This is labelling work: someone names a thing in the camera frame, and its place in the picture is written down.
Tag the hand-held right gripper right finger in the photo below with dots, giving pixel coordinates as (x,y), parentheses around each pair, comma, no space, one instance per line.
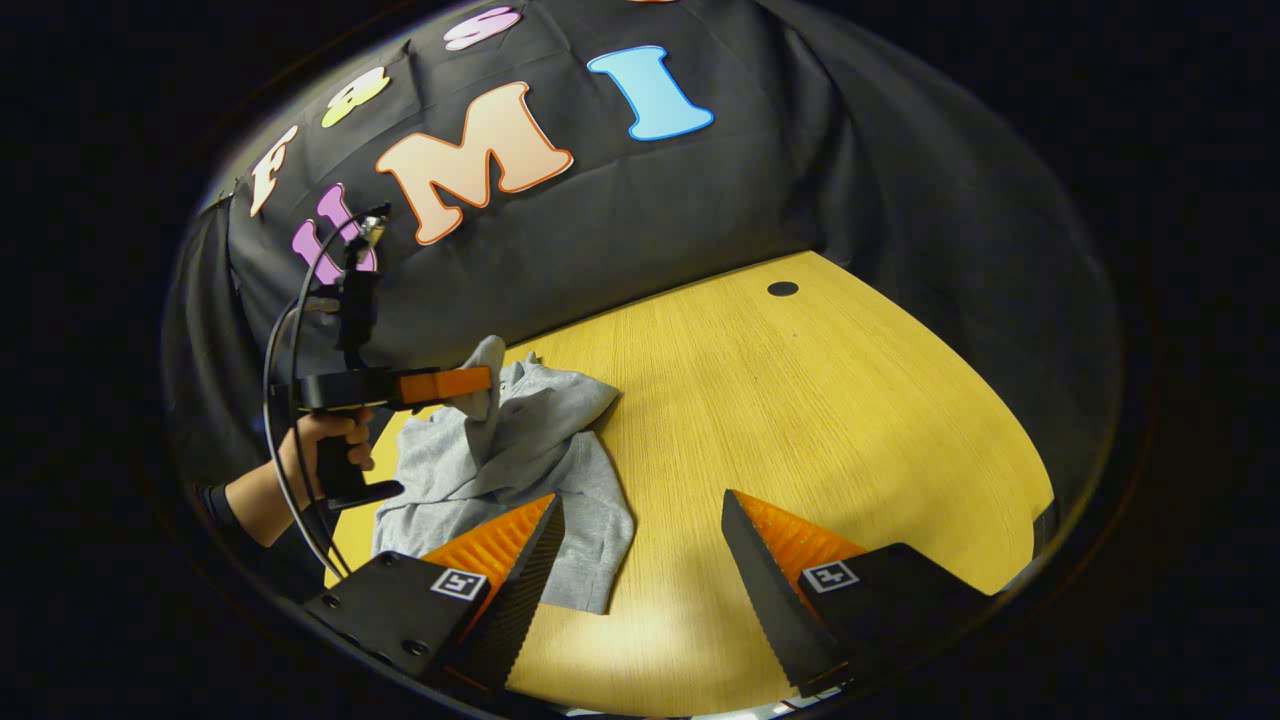
(775,595)

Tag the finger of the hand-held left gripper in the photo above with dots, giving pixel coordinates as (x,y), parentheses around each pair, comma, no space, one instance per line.
(445,384)

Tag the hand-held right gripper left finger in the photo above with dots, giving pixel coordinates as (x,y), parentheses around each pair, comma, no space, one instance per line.
(520,590)

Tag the grey zip-neck sweatshirt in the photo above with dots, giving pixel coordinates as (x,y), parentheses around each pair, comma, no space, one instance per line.
(520,450)

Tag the black backdrop cloth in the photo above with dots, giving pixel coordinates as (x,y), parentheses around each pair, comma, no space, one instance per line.
(700,190)

